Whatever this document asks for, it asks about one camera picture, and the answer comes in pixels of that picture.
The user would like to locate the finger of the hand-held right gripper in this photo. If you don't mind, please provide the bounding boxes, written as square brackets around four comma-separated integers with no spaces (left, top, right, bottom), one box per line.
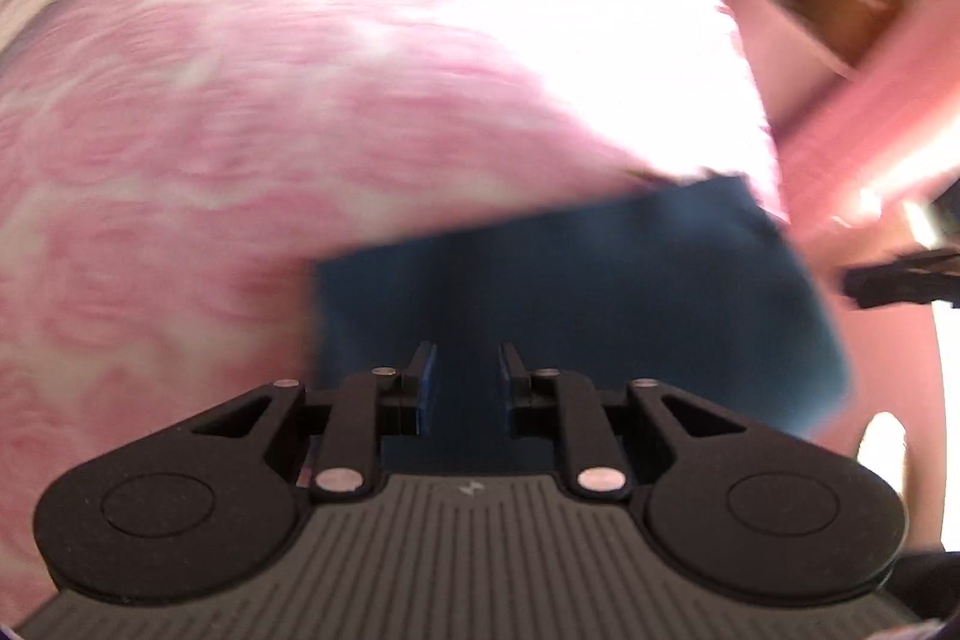
[841,248,960,313]

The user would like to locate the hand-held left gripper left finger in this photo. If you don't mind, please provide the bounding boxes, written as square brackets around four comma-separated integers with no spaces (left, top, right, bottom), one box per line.
[190,340,439,504]

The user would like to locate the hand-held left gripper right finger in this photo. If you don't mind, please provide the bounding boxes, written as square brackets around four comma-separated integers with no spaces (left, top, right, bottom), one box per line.
[498,340,745,504]

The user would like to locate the navy blue garment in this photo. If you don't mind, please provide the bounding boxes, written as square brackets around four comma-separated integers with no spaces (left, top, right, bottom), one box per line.
[310,173,854,470]

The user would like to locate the pink bed sheet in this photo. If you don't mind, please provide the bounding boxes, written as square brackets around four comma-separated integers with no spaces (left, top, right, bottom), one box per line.
[709,0,960,551]

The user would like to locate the pink patterned bedsheet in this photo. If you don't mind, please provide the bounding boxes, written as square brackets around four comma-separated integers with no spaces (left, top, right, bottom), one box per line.
[0,0,788,611]

